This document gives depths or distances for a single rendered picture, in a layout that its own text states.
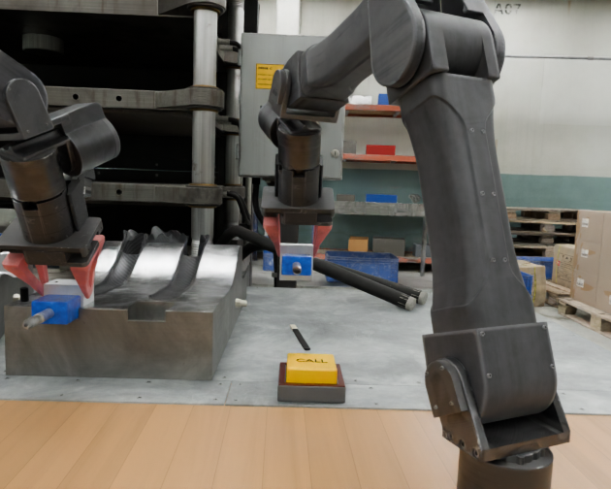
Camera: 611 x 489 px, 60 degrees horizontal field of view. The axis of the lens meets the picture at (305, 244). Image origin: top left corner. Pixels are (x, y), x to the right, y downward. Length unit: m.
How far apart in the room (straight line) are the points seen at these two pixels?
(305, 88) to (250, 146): 0.90
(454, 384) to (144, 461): 0.29
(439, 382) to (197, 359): 0.38
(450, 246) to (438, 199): 0.04
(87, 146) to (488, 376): 0.48
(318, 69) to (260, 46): 0.95
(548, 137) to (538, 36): 1.31
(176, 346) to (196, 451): 0.19
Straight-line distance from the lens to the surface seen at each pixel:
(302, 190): 0.72
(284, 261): 0.76
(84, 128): 0.66
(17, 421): 0.65
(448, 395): 0.39
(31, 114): 0.61
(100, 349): 0.73
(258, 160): 1.53
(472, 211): 0.41
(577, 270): 5.18
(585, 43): 8.24
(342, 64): 0.58
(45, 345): 0.75
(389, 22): 0.47
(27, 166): 0.62
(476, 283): 0.39
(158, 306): 0.74
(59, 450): 0.58
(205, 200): 1.39
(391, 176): 7.36
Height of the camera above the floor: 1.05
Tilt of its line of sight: 6 degrees down
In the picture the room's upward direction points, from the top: 2 degrees clockwise
